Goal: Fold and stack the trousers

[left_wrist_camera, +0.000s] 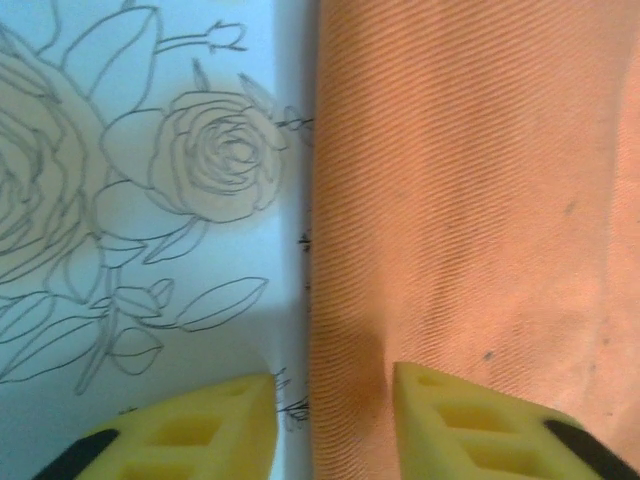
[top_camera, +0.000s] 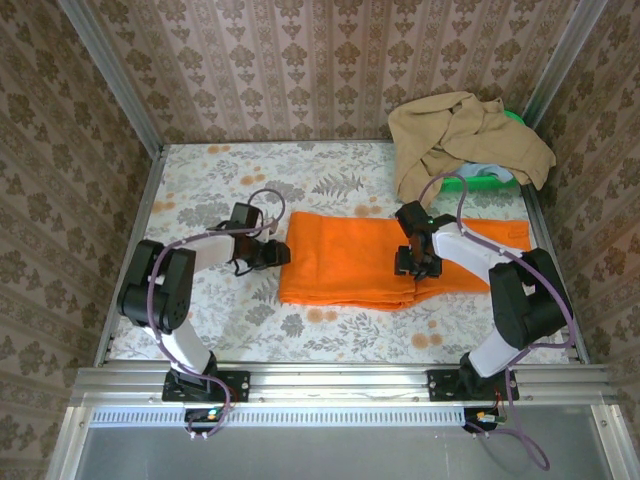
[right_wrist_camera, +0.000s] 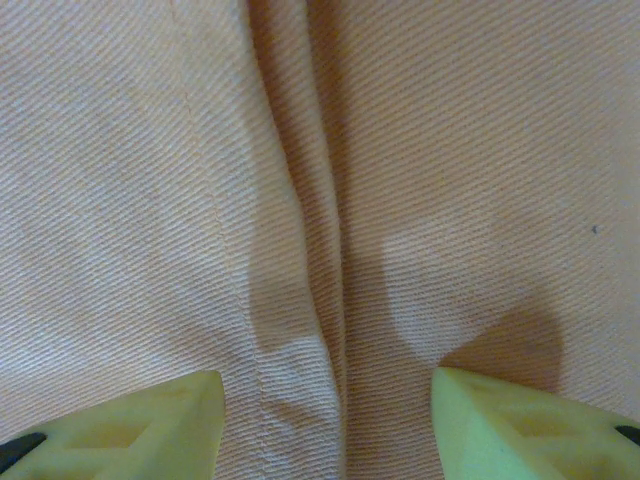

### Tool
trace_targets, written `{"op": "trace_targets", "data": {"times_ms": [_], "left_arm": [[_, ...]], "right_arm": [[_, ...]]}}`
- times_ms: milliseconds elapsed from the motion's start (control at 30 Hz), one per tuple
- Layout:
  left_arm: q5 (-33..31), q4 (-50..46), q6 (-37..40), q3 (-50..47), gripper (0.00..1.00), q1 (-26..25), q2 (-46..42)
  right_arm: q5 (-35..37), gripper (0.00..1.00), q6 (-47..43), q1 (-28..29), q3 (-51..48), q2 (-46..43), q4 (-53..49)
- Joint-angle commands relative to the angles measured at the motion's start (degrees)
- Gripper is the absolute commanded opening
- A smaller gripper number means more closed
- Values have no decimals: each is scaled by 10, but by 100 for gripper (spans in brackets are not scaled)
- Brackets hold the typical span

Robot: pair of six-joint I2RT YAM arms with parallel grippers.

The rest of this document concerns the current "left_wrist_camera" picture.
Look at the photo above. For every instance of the floral patterned table cover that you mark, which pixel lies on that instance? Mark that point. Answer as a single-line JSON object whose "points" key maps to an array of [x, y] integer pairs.
{"points": [[150, 200]]}

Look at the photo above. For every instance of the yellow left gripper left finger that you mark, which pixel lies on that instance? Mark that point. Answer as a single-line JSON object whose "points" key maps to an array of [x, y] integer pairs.
{"points": [[200, 440]]}

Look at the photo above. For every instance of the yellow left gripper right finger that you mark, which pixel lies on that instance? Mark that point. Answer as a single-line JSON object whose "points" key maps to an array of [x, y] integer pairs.
{"points": [[475, 440]]}

